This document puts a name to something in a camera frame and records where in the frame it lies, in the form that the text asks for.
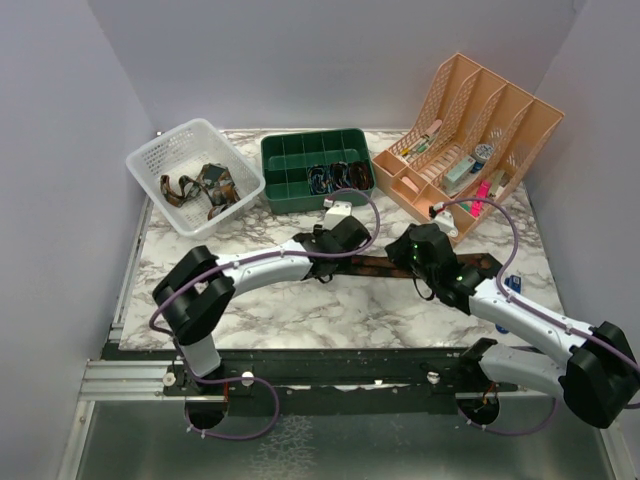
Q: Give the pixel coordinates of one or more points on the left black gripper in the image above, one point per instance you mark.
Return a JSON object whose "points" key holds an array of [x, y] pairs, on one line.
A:
{"points": [[319, 232]]}

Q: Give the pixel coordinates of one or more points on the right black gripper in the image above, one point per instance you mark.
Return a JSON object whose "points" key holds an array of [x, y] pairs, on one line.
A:
{"points": [[397, 250]]}

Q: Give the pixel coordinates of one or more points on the brown red patterned tie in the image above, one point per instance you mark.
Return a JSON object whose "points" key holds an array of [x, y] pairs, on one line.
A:
{"points": [[371, 266]]}

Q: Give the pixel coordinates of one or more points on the green compartment tray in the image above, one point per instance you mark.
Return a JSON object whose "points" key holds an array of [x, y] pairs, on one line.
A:
{"points": [[301, 169]]}

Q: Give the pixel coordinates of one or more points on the peach desk organizer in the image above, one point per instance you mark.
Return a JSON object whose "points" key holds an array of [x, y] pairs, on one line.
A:
{"points": [[476, 136]]}

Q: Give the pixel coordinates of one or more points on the white plastic basket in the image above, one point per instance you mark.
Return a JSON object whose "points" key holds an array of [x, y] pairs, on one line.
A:
{"points": [[184, 150]]}

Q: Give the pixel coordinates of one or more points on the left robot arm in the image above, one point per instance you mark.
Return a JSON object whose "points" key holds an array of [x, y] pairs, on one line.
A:
{"points": [[195, 294]]}

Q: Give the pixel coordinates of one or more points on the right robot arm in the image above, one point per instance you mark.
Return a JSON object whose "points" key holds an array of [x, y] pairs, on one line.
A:
{"points": [[590, 368]]}

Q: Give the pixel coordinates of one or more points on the brown ties pile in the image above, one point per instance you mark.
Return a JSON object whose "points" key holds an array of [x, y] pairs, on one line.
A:
{"points": [[213, 181]]}

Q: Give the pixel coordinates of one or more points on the dark orange rolled tie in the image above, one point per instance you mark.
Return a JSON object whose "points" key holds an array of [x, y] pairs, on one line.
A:
{"points": [[339, 176]]}

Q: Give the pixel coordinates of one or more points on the brown rolled tie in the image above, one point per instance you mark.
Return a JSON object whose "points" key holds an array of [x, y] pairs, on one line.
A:
{"points": [[360, 176]]}

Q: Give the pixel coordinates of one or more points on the blue rolled tie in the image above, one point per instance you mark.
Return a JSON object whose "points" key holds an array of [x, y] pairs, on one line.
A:
{"points": [[318, 180]]}

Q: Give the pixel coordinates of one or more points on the pink highlighter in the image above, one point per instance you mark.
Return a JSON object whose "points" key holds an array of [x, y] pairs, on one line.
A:
{"points": [[482, 193]]}

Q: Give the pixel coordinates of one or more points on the pink eraser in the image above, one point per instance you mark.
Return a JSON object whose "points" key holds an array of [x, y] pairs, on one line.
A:
{"points": [[410, 184]]}

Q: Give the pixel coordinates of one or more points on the teal white box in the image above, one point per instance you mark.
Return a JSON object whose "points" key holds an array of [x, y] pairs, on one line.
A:
{"points": [[453, 177]]}

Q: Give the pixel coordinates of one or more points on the blue stapler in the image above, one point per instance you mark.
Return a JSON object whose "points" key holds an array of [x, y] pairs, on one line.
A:
{"points": [[514, 282]]}

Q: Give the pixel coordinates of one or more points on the round tape tin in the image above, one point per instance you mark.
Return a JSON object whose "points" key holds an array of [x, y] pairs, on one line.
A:
{"points": [[481, 155]]}

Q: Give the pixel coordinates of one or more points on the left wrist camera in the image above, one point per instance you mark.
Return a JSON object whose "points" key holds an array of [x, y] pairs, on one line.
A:
{"points": [[336, 211]]}

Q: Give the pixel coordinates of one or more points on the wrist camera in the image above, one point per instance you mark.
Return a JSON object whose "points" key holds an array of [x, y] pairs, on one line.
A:
{"points": [[443, 219], [336, 211]]}

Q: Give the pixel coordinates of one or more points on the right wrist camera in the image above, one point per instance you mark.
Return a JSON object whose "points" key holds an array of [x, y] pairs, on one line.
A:
{"points": [[443, 219]]}

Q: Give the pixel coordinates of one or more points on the black mounting rail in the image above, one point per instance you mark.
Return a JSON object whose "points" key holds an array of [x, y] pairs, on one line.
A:
{"points": [[315, 382]]}

